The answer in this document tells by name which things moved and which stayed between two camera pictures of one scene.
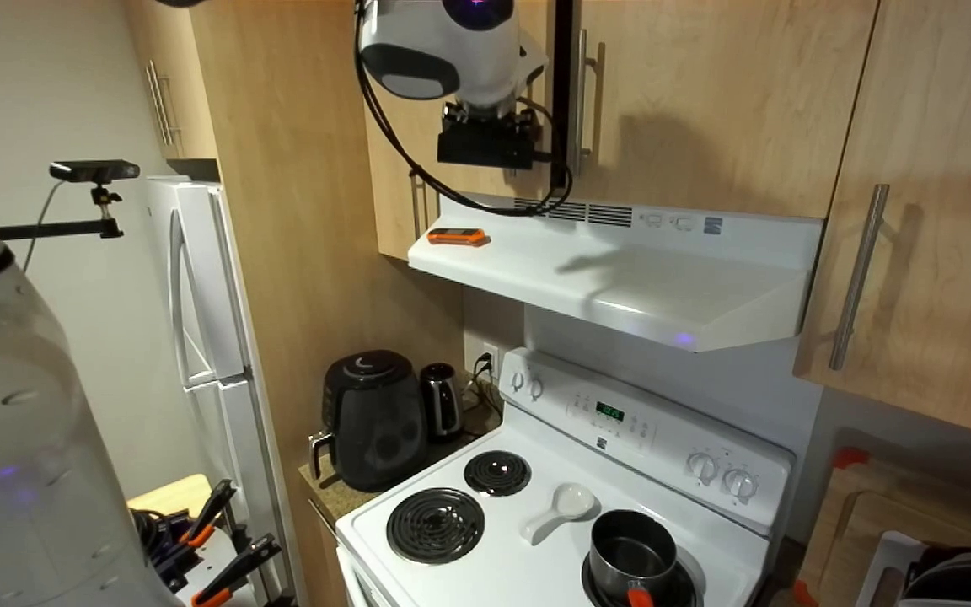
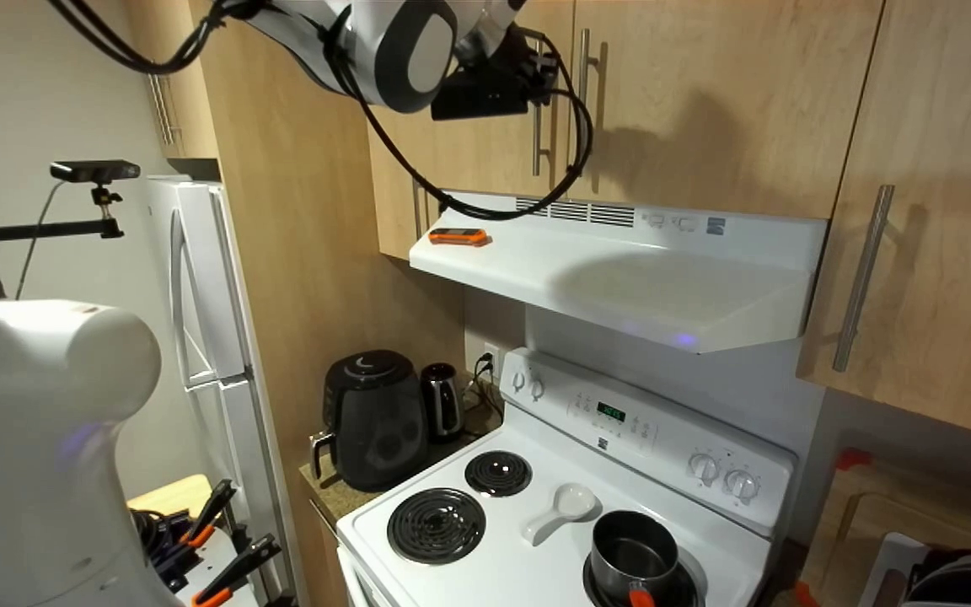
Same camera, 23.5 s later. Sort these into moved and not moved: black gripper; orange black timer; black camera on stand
Moved: black gripper
Not moved: black camera on stand; orange black timer
